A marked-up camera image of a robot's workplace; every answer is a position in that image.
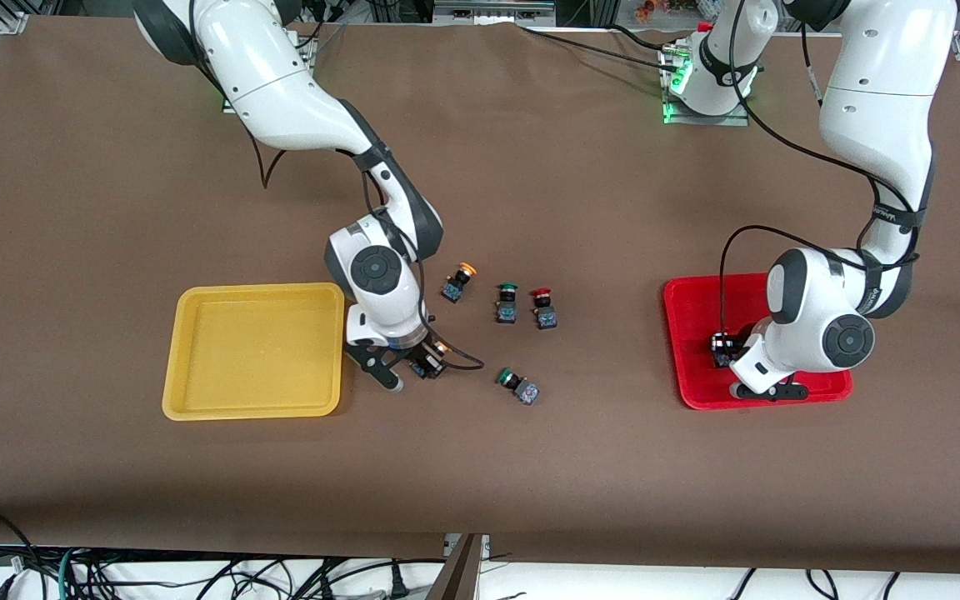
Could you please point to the grey metal rail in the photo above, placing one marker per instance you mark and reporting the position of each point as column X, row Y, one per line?
column 492, row 12

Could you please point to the yellow plastic tray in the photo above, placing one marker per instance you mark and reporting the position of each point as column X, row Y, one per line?
column 255, row 354

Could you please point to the orange background object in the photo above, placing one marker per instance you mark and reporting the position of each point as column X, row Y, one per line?
column 647, row 10

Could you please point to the yellow push button switch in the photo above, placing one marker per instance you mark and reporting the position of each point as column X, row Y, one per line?
column 453, row 287
column 432, row 360

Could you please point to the red plastic tray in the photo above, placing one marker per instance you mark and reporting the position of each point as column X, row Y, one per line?
column 697, row 308

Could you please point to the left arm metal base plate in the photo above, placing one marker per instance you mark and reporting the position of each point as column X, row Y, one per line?
column 734, row 119

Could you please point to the red push button switch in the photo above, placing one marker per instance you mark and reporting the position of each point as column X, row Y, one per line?
column 545, row 316
column 722, row 348

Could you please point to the black power plug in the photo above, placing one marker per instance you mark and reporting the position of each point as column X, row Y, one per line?
column 400, row 582

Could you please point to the green push button switch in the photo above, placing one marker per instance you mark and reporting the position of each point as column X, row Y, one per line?
column 525, row 391
column 506, row 310

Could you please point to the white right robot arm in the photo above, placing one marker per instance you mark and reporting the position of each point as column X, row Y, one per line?
column 280, row 92

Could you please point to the aluminium frame post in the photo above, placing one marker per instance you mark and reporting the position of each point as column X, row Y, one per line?
column 459, row 575

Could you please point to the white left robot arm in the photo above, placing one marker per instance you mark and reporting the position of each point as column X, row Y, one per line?
column 880, row 100

